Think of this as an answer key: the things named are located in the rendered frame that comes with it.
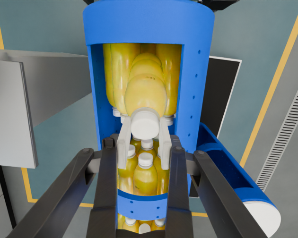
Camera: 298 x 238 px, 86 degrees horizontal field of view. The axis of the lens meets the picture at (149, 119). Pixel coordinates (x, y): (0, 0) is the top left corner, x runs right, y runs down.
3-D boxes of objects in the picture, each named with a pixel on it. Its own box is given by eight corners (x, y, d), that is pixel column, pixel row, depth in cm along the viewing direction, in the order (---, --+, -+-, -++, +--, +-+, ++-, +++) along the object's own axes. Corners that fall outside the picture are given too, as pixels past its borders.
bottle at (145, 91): (158, 83, 39) (163, 141, 25) (129, 78, 38) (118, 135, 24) (165, 55, 34) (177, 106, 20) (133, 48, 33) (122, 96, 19)
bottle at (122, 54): (103, 40, 36) (109, 117, 42) (127, 38, 32) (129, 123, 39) (123, 42, 41) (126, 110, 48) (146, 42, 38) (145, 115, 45)
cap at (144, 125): (155, 132, 24) (155, 141, 22) (129, 128, 23) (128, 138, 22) (162, 112, 21) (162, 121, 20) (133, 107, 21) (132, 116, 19)
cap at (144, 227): (137, 228, 55) (137, 224, 54) (148, 225, 56) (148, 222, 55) (140, 240, 51) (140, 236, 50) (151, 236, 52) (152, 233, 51)
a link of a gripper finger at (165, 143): (163, 143, 14) (171, 143, 14) (159, 116, 21) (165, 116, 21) (161, 170, 16) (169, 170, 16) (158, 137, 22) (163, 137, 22)
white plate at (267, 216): (295, 217, 68) (293, 215, 69) (246, 192, 63) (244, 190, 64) (249, 253, 76) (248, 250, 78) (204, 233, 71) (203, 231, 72)
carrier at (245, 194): (214, 129, 151) (190, 115, 145) (294, 214, 69) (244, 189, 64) (197, 152, 159) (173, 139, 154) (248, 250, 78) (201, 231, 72)
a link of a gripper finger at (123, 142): (125, 169, 15) (117, 169, 15) (130, 136, 22) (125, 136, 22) (124, 142, 14) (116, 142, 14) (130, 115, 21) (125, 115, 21)
